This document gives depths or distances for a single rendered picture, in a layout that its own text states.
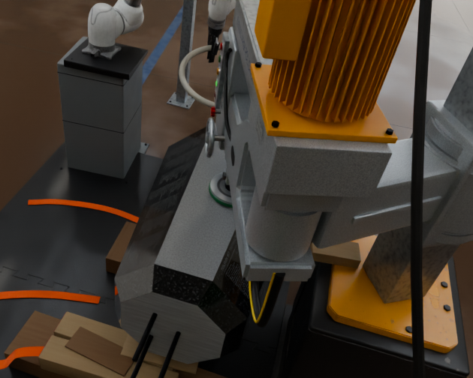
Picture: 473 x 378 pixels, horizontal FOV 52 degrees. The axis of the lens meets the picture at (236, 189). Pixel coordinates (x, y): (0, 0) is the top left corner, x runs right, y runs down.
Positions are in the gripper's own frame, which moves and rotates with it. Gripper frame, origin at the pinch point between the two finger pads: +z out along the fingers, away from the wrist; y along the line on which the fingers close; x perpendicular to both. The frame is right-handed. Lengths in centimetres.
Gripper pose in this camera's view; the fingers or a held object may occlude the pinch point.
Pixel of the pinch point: (211, 55)
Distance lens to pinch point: 276.9
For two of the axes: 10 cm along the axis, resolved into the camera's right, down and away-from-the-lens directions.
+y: 3.2, 8.1, -4.9
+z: -1.7, 5.5, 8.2
